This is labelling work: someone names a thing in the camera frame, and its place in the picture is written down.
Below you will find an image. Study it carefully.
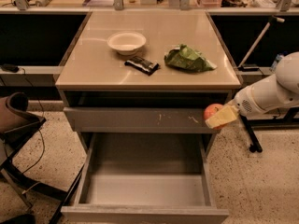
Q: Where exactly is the grey drawer cabinet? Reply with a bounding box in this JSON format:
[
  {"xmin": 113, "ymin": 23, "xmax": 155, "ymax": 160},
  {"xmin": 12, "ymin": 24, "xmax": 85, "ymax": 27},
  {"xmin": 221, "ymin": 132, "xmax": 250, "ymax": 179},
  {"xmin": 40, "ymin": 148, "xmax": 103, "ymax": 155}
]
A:
[{"xmin": 56, "ymin": 9, "xmax": 240, "ymax": 147}]

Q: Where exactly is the brown chair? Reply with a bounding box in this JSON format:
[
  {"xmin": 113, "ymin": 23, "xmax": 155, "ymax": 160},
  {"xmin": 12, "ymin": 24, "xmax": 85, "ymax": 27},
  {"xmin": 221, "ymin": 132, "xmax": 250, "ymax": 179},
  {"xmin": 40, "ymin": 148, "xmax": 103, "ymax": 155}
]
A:
[{"xmin": 0, "ymin": 92, "xmax": 67, "ymax": 208}]

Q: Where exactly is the closed top drawer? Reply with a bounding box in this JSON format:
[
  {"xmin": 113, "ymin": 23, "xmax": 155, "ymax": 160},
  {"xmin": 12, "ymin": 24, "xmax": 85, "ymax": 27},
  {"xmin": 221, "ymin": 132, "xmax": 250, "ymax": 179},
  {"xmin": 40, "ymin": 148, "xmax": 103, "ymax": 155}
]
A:
[{"xmin": 64, "ymin": 107, "xmax": 219, "ymax": 133}]

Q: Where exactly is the plastic water bottle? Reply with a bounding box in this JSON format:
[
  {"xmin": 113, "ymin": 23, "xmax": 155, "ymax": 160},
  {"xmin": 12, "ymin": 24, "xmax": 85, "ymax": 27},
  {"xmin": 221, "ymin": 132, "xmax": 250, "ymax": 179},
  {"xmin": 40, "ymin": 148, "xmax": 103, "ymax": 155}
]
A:
[{"xmin": 270, "ymin": 52, "xmax": 286, "ymax": 73}]

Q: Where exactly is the white paper bowl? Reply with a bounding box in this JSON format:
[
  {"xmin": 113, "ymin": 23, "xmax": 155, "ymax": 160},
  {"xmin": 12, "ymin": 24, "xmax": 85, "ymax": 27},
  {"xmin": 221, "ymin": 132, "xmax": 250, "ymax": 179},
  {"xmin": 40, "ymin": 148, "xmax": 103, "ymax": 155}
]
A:
[{"xmin": 107, "ymin": 31, "xmax": 147, "ymax": 55}]

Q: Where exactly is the open middle drawer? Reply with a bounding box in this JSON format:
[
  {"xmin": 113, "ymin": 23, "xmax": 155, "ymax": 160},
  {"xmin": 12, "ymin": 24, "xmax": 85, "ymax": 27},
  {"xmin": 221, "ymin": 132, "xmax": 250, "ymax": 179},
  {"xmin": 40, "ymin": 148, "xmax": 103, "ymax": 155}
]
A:
[{"xmin": 62, "ymin": 133, "xmax": 229, "ymax": 224}]

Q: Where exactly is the green chip bag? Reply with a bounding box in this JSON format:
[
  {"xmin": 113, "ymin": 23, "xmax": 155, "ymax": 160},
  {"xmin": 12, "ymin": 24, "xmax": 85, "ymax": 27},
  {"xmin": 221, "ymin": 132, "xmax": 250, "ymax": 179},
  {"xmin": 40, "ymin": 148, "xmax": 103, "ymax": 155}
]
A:
[{"xmin": 164, "ymin": 44, "xmax": 217, "ymax": 73}]

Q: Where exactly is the black table leg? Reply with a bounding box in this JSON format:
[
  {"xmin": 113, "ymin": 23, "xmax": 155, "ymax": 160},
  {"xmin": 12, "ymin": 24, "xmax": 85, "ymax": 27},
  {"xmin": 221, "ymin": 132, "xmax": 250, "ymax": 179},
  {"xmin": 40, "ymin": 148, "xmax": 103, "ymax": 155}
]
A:
[{"xmin": 240, "ymin": 116, "xmax": 263, "ymax": 153}]

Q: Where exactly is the black snack bar wrapper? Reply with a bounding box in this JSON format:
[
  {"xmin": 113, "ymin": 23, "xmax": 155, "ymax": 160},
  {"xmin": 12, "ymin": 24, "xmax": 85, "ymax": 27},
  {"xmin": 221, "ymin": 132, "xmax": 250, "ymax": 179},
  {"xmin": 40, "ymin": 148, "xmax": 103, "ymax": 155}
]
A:
[{"xmin": 124, "ymin": 56, "xmax": 160, "ymax": 76}]

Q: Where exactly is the red apple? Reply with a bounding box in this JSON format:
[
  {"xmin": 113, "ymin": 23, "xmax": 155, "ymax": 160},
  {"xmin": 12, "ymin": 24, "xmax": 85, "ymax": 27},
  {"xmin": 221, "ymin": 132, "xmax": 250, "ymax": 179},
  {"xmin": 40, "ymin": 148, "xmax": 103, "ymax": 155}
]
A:
[{"xmin": 204, "ymin": 104, "xmax": 224, "ymax": 130}]

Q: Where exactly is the black device on ledge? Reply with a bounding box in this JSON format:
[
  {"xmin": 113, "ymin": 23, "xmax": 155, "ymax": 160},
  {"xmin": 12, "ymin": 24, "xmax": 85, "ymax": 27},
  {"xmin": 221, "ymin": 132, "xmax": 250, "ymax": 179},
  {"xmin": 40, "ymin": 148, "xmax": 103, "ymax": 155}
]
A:
[{"xmin": 0, "ymin": 64, "xmax": 20, "ymax": 73}]

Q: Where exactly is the white stick with black base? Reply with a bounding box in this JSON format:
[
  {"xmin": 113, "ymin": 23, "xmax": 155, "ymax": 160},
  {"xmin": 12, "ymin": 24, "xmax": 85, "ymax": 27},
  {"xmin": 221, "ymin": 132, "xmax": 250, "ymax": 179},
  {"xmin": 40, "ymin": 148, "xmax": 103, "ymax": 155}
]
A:
[{"xmin": 237, "ymin": 16, "xmax": 285, "ymax": 69}]

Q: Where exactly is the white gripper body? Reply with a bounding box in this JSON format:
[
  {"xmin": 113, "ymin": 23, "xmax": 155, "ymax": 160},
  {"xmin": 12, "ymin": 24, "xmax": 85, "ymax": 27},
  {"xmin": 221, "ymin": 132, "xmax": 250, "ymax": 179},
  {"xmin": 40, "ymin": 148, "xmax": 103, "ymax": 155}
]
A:
[{"xmin": 228, "ymin": 86, "xmax": 264, "ymax": 117}]

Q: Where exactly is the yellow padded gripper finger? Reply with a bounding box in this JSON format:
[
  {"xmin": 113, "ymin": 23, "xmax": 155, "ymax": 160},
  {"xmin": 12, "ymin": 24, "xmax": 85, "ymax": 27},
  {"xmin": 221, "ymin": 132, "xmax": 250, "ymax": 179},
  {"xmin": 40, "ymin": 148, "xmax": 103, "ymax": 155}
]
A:
[{"xmin": 215, "ymin": 105, "xmax": 239, "ymax": 126}]

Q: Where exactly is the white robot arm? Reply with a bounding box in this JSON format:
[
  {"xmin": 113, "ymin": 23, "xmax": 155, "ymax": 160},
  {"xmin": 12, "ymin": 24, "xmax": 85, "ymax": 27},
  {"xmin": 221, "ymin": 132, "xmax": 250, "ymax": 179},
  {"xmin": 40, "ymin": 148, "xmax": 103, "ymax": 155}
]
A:
[{"xmin": 204, "ymin": 52, "xmax": 299, "ymax": 129}]

